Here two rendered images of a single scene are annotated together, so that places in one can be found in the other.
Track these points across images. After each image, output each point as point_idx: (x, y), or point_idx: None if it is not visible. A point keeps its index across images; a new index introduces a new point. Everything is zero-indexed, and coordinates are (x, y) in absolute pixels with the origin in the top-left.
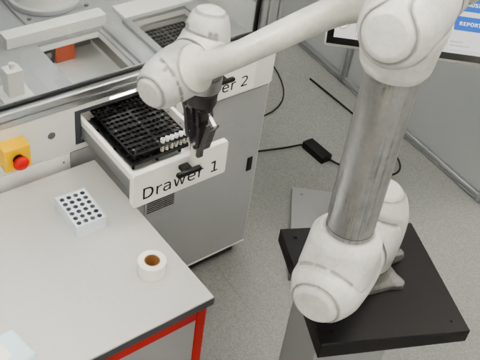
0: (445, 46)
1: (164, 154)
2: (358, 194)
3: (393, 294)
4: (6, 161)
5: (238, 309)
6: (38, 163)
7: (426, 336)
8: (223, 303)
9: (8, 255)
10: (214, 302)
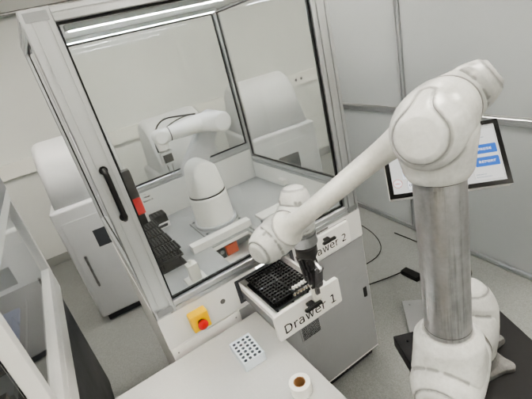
0: (474, 179)
1: (297, 298)
2: (445, 296)
3: (509, 378)
4: (193, 325)
5: (387, 397)
6: (218, 321)
7: None
8: (376, 394)
9: (200, 395)
10: (369, 394)
